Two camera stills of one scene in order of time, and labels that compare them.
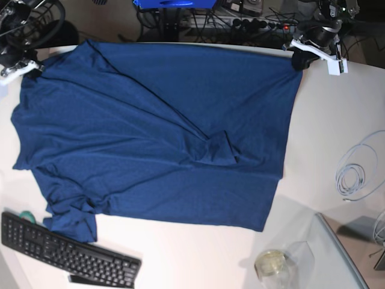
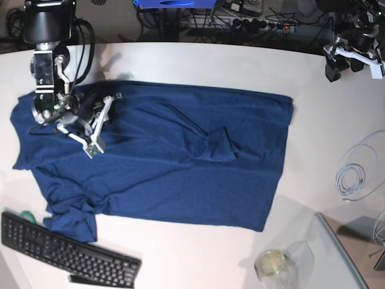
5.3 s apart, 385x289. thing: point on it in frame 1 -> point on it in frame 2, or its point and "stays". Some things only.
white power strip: (242, 23) stays
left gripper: (14, 60) -> (85, 108)
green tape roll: (27, 215) stays
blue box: (175, 4) stays
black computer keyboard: (80, 261) stays
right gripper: (324, 37) -> (366, 44)
